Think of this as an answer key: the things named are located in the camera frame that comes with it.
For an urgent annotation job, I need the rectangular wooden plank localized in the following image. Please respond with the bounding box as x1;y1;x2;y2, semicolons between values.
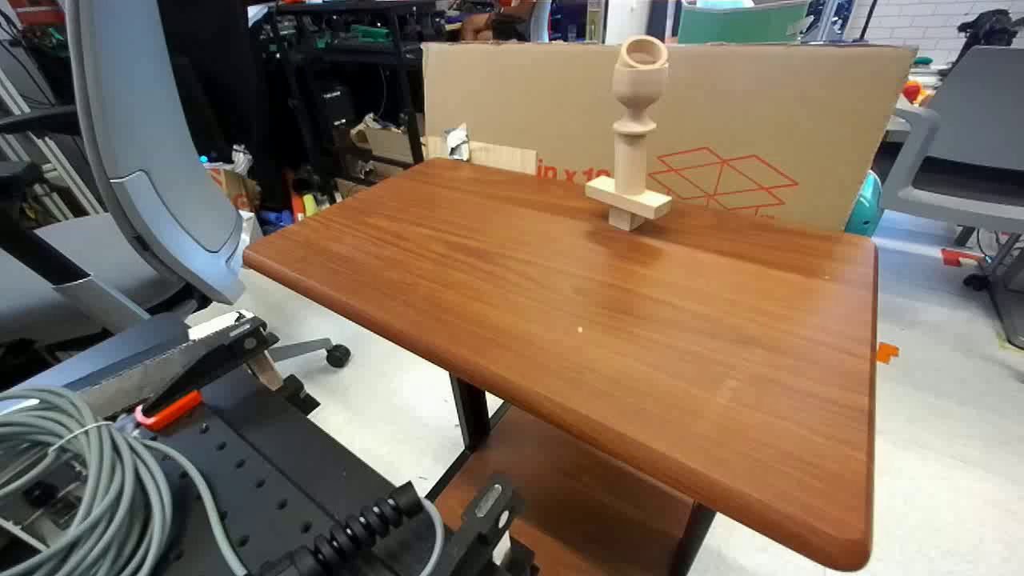
583;174;675;223

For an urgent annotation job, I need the wooden cylinder block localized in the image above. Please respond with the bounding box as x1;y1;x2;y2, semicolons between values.
616;128;653;203

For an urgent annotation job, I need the wooden goblet block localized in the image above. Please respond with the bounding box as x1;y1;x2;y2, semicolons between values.
612;56;673;139

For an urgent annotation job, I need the wooden ring block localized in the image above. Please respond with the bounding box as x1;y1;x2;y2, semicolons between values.
621;33;673;72

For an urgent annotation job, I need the black table leg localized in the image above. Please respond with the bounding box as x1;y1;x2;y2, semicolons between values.
444;374;493;450

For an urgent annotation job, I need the crumpled white paper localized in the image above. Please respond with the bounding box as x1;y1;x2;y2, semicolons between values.
441;120;473;164

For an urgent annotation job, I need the large cardboard sheet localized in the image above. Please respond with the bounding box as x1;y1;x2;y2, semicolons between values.
420;43;918;236

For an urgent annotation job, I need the wooden lower table shelf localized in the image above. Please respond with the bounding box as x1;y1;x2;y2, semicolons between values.
433;402;707;576

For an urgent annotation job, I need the black storage rack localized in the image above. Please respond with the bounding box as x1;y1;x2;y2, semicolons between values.
250;0;441;206

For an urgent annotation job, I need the black ribbed cylinder tool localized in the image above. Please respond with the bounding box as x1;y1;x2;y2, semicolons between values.
260;483;429;576

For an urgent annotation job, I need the green board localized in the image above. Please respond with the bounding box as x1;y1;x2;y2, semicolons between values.
675;0;811;47

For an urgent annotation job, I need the teal round object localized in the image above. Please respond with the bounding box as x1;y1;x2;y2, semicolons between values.
845;171;887;236

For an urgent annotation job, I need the white grey office chair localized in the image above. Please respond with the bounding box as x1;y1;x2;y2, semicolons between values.
879;43;1024;349

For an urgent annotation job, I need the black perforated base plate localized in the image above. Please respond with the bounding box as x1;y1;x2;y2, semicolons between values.
138;360;505;576

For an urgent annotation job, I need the grey cable bundle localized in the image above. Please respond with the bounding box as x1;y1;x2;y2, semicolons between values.
0;384;235;576

